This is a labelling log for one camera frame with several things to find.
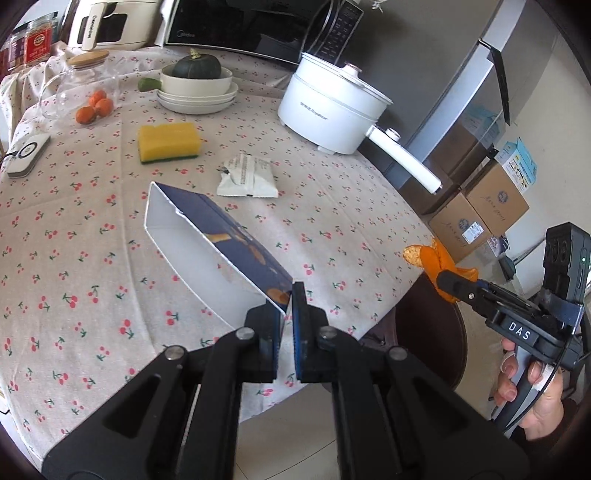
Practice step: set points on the stacked white plates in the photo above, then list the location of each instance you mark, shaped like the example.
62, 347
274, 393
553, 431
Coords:
198, 105

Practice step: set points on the blue white product box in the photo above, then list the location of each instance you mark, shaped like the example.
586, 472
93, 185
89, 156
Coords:
518, 164

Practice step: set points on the white wireless charger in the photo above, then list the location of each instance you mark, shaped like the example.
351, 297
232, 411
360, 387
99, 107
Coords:
22, 158

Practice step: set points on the black microwave oven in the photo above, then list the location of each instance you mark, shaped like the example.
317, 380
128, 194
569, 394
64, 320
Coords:
280, 30

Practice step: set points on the glass jar wooden lid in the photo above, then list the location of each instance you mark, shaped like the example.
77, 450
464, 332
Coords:
65, 93

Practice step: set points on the brown trash bin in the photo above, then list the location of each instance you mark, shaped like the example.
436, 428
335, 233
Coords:
429, 327

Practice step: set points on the upper cardboard box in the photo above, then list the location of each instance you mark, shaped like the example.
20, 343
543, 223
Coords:
496, 199

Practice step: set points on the cherry print tablecloth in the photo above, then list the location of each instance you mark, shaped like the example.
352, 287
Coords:
124, 239

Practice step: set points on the dark dustpan tool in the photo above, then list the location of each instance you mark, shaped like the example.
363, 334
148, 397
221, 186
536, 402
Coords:
509, 265

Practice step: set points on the white snack packet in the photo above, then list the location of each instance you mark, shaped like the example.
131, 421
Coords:
246, 175

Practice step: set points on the dark green pumpkin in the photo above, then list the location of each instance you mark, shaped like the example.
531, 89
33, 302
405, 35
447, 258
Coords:
197, 65

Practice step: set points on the blue cookie box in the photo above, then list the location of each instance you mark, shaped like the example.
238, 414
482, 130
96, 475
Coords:
227, 269

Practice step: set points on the orange peel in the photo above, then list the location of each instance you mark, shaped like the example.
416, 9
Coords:
434, 259

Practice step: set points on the white electric cooking pot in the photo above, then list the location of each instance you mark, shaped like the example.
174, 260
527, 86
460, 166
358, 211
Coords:
336, 110

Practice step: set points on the white bowl with handle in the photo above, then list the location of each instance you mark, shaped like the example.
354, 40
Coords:
169, 84

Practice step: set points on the yellow green sponge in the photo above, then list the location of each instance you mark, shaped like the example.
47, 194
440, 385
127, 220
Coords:
171, 141

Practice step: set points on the small orange fruit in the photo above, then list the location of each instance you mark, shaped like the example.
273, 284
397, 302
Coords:
96, 97
85, 115
104, 107

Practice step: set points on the cardboard box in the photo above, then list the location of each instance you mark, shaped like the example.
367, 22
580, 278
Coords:
459, 227
496, 199

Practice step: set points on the grey refrigerator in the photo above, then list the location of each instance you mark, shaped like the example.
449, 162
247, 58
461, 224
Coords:
458, 74

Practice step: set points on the lower cardboard box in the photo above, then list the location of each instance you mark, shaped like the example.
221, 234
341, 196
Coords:
459, 227

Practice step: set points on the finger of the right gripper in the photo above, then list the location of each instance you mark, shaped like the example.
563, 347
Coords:
454, 287

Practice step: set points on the red label jar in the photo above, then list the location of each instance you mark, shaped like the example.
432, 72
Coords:
31, 42

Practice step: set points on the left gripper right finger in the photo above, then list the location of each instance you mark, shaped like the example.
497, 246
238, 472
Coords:
394, 418

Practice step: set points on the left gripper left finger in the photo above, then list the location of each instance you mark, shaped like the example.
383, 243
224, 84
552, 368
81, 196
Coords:
177, 418

